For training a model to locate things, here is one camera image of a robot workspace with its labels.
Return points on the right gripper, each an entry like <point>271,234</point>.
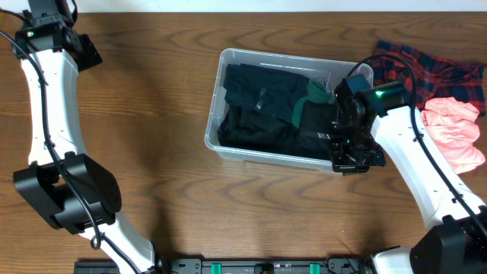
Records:
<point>344,163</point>

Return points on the dark green garment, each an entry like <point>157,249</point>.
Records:
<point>317,93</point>

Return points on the small black garment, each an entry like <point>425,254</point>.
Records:
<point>267,90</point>

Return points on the pink garment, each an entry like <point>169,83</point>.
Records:
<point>452,126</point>

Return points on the red plaid flannel shirt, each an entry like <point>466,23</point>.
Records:
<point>433,76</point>

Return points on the large black garment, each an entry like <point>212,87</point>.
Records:
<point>253,130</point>

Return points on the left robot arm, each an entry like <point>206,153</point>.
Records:
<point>62,183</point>

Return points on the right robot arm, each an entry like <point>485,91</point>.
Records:
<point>384,120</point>

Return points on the clear plastic storage bin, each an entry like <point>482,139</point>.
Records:
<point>332,71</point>

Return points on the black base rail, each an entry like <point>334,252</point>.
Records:
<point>331,265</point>

